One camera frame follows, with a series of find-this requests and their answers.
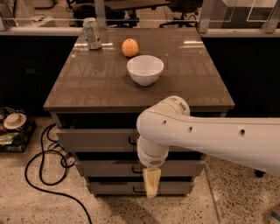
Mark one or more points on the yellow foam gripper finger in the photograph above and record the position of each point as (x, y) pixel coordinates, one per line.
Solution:
(151, 177)

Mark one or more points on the grey top drawer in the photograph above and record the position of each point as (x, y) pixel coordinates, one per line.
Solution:
(99, 140)

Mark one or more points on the grey drawer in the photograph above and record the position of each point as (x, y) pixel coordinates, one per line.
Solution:
(180, 168)
(99, 140)
(138, 188)

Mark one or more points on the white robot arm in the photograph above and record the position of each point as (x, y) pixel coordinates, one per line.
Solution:
(252, 142)

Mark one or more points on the grey bottom drawer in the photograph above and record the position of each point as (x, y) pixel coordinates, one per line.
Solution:
(138, 188)

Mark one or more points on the grey middle drawer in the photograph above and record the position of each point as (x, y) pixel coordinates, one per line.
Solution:
(180, 168)

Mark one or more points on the grey drawer cabinet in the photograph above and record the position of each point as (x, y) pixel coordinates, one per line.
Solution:
(100, 93)

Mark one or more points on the white ceramic bowl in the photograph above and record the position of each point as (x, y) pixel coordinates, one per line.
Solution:
(145, 69)

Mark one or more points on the orange fruit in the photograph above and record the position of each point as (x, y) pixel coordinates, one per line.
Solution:
(130, 47)

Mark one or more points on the dark box of clutter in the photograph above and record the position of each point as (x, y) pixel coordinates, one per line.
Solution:
(15, 140)

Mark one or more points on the tan toy hat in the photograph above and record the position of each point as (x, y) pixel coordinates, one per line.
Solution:
(14, 121)

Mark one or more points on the silver soda can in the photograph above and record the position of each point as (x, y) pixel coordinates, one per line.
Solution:
(91, 29)

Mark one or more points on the dark desk behind glass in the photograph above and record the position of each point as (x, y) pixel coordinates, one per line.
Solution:
(123, 13)

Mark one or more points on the black office chair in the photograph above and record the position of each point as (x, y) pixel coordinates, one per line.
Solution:
(188, 9)

